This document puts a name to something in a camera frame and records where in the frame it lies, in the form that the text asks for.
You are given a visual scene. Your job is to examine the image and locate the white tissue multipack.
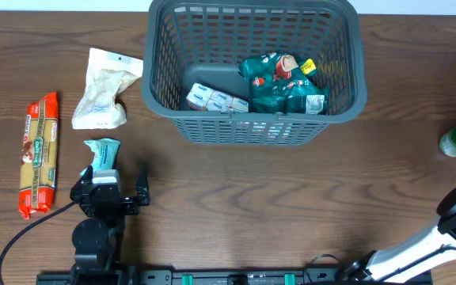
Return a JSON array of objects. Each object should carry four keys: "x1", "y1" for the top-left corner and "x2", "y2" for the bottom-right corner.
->
[{"x1": 185, "y1": 82, "x2": 292, "y2": 138}]

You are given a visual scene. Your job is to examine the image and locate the green instant coffee bag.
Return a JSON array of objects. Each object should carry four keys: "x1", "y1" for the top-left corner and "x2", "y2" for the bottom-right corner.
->
[{"x1": 238, "y1": 51, "x2": 329, "y2": 115}]

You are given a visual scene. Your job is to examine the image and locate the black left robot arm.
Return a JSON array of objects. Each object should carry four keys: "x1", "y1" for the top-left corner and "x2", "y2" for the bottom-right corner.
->
[{"x1": 70, "y1": 166, "x2": 150, "y2": 273}]

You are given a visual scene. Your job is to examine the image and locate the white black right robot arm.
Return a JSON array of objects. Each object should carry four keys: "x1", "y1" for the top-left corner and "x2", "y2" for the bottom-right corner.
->
[{"x1": 336, "y1": 188, "x2": 456, "y2": 283}]

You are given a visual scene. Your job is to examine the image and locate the mint toilet wipes pack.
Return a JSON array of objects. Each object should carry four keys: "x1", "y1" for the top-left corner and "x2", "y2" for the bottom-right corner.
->
[{"x1": 84, "y1": 138, "x2": 120, "y2": 173}]

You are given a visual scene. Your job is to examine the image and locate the orange spaghetti packet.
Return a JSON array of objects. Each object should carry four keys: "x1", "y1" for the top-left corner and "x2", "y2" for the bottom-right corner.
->
[{"x1": 18, "y1": 92, "x2": 59, "y2": 219}]

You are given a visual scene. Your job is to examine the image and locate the beige paper pouch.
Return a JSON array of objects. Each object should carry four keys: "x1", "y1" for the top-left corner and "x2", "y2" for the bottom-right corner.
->
[{"x1": 72, "y1": 47, "x2": 143, "y2": 130}]

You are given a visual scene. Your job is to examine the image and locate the grey plastic lattice basket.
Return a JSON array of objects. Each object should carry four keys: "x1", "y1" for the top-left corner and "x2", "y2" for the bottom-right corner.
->
[{"x1": 142, "y1": 0, "x2": 367, "y2": 146}]

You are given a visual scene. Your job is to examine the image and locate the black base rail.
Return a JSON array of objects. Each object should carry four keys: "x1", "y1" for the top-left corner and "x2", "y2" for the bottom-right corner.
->
[{"x1": 36, "y1": 267, "x2": 435, "y2": 285}]

